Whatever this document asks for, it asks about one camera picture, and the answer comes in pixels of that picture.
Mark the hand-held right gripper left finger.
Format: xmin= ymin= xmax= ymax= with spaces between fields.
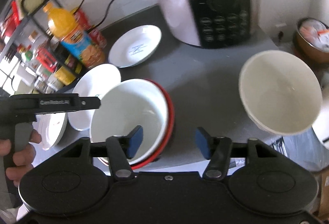
xmin=61 ymin=125 xmax=144 ymax=180

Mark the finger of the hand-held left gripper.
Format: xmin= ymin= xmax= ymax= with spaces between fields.
xmin=76 ymin=96 xmax=102 ymax=112

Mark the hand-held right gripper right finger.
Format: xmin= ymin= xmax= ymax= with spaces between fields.
xmin=195 ymin=127 xmax=282 ymax=181

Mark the white plate blue print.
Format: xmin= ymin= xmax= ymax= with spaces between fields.
xmin=68 ymin=64 xmax=121 ymax=131
xmin=108 ymin=25 xmax=162 ymax=68

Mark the white enamel bowl red rim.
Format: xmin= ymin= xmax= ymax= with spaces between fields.
xmin=89 ymin=79 xmax=169 ymax=166

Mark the white plate dark rim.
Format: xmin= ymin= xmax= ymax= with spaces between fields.
xmin=35 ymin=111 xmax=68 ymax=151

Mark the white bowl with red rim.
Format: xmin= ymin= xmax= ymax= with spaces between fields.
xmin=98 ymin=79 xmax=176 ymax=170

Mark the cream ceramic bowl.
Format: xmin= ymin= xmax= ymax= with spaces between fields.
xmin=238 ymin=50 xmax=323 ymax=136

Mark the person's left hand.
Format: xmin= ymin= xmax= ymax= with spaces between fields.
xmin=0 ymin=128 xmax=43 ymax=188

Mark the orange juice bottle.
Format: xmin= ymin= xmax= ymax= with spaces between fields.
xmin=42 ymin=3 xmax=106 ymax=68

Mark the red soda can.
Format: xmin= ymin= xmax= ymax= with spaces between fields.
xmin=74 ymin=8 xmax=93 ymax=32
xmin=88 ymin=28 xmax=107 ymax=50

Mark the grey metal shelf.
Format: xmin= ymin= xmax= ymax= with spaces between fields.
xmin=0 ymin=0 xmax=63 ymax=93

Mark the black silver pressure cooker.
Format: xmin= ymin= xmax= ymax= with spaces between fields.
xmin=157 ymin=0 xmax=266 ymax=50

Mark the copper metal bowl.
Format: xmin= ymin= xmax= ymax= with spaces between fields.
xmin=294 ymin=17 xmax=329 ymax=64

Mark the soy sauce bottle red handle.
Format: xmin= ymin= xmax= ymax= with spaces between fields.
xmin=35 ymin=48 xmax=83 ymax=86

